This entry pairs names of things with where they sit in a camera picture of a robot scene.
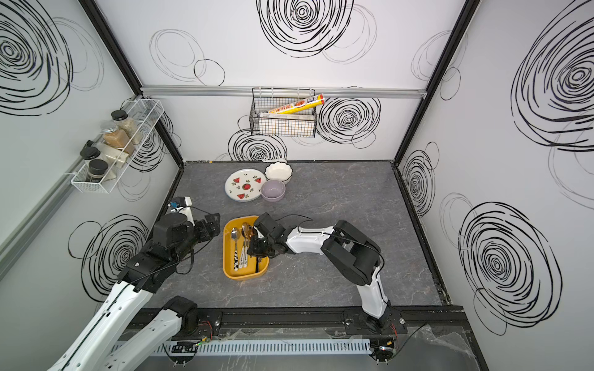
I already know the iridescent gold spoon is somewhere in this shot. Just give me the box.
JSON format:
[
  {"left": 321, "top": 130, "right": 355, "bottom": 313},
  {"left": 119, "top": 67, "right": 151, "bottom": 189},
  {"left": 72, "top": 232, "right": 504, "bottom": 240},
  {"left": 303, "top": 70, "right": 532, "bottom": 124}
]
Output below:
[{"left": 241, "top": 223, "right": 252, "bottom": 252}]

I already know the cow pattern handle spoon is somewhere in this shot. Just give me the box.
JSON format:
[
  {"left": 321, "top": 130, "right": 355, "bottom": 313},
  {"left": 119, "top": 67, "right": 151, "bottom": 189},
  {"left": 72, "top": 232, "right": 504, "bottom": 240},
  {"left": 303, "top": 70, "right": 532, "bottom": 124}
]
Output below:
[{"left": 230, "top": 227, "right": 240, "bottom": 271}]

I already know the silver spoon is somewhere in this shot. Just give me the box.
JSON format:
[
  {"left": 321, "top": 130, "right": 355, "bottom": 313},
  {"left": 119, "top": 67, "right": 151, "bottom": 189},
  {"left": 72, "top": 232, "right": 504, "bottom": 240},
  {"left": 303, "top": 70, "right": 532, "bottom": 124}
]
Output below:
[{"left": 238, "top": 241, "right": 248, "bottom": 269}]

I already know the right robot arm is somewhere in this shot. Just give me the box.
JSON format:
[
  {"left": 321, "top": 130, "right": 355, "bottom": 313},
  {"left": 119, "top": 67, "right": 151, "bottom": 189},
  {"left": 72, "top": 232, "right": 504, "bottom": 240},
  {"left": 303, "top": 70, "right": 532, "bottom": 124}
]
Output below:
[{"left": 247, "top": 213, "right": 389, "bottom": 320}]

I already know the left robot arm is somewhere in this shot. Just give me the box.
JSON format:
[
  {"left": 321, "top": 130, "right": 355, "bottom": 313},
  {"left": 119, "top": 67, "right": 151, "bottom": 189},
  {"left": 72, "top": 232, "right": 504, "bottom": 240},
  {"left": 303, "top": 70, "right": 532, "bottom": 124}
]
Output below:
[{"left": 51, "top": 212, "right": 221, "bottom": 370}]

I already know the yellow storage box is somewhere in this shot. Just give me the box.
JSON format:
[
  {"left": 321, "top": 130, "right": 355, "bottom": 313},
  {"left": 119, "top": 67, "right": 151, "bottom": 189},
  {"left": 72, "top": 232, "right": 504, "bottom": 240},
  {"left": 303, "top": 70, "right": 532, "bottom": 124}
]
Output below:
[{"left": 223, "top": 216, "right": 270, "bottom": 281}]

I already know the yellow foil roll box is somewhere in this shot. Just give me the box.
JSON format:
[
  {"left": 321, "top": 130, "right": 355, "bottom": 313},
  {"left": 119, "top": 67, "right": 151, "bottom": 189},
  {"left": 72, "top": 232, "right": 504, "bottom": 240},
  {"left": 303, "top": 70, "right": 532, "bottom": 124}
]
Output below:
[{"left": 269, "top": 94, "right": 326, "bottom": 114}]

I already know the purple bowl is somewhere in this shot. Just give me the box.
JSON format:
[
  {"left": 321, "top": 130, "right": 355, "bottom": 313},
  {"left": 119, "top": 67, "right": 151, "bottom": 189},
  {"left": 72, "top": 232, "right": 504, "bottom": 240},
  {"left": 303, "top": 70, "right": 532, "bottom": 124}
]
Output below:
[{"left": 261, "top": 179, "right": 286, "bottom": 202}]

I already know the watermelon pattern plate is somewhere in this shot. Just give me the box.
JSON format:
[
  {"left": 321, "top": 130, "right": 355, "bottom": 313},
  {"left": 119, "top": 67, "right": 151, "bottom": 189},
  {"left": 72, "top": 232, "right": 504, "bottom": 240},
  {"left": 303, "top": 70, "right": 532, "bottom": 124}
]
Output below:
[{"left": 224, "top": 168, "right": 267, "bottom": 203}]

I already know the white scalloped bowl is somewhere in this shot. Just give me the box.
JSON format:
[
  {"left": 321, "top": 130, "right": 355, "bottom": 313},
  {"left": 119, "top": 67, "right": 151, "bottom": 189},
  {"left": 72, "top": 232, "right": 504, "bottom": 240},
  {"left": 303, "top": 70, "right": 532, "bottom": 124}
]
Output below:
[{"left": 265, "top": 162, "right": 293, "bottom": 185}]

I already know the front black lid jar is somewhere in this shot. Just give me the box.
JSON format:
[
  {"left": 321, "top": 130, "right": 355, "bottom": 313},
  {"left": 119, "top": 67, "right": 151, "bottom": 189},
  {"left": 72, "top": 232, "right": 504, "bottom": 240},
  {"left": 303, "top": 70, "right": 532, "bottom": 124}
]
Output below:
[{"left": 85, "top": 159, "right": 109, "bottom": 183}]

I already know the brown spice jar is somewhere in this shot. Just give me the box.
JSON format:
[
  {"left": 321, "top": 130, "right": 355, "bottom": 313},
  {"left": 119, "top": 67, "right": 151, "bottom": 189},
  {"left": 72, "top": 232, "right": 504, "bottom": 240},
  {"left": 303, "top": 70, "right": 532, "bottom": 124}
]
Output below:
[{"left": 101, "top": 122, "right": 134, "bottom": 154}]

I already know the spice jar black lid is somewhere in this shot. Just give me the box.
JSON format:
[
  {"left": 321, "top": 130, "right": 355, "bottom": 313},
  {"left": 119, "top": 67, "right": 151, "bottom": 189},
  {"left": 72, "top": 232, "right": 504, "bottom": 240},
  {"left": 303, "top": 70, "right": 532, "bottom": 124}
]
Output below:
[{"left": 111, "top": 109, "right": 142, "bottom": 144}]

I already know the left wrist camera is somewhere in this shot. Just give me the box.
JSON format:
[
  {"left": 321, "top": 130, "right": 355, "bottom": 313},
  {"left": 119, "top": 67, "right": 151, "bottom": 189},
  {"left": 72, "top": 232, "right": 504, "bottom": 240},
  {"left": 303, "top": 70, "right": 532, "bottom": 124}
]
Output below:
[{"left": 167, "top": 196, "right": 193, "bottom": 224}]

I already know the clear wall shelf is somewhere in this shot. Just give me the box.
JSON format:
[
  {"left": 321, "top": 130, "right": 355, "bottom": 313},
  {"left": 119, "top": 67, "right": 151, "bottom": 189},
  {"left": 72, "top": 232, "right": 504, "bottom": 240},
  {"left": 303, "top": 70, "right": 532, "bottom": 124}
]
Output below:
[{"left": 71, "top": 99, "right": 166, "bottom": 194}]

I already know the black wire basket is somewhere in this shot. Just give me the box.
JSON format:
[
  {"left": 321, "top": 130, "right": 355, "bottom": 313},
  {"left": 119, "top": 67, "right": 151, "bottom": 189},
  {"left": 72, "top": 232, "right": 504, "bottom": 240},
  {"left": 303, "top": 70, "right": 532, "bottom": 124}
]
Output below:
[{"left": 249, "top": 93, "right": 318, "bottom": 138}]

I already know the white cable duct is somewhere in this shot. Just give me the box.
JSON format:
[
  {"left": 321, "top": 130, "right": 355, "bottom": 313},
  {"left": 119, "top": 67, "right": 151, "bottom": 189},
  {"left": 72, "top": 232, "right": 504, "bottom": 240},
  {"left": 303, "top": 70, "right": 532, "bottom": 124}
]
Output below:
[{"left": 152, "top": 339, "right": 372, "bottom": 357}]

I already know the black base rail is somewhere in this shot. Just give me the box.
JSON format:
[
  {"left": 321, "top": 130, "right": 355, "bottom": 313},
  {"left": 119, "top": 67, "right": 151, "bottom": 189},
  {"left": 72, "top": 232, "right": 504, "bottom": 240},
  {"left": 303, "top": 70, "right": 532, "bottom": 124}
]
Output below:
[{"left": 173, "top": 305, "right": 469, "bottom": 339}]

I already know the aluminium wall rail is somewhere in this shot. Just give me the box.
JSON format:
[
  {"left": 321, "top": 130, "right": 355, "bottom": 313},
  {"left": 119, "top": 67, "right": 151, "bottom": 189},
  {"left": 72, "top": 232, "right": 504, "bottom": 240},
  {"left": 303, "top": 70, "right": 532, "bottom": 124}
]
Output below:
[{"left": 141, "top": 85, "right": 427, "bottom": 99}]

